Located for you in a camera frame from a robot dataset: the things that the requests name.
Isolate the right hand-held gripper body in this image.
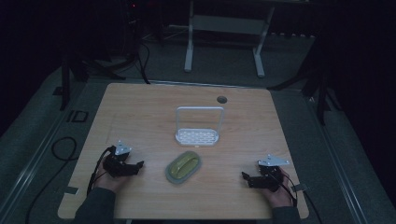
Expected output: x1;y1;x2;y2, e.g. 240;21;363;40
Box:
247;153;290;192

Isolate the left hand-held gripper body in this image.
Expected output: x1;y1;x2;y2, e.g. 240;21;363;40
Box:
102;140;140;178

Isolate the person's left hand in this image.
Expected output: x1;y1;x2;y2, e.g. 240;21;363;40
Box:
93;161;131;194

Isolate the person's right hand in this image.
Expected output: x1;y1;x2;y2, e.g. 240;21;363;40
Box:
261;167;296;209

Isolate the yellow-green scrubbing brush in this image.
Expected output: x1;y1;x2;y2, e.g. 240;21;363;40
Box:
164;150;203;185

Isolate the black tripod stand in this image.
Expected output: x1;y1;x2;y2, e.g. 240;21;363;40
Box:
266;27;344;127
59;0;151;112

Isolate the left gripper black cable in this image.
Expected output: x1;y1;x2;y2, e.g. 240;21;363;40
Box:
86;145;117;197

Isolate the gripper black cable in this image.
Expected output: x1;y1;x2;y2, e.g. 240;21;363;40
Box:
86;145;117;197
268;170;325;224

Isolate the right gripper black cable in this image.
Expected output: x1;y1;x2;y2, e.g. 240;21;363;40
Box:
268;170;325;224

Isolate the white soap rack with handle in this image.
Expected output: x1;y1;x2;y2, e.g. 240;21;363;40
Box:
175;105;225;147

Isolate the black floor cable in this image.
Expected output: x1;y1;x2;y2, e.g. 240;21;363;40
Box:
24;135;78;224

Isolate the white metal table frame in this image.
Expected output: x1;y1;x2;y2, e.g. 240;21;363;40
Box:
183;0;276;79

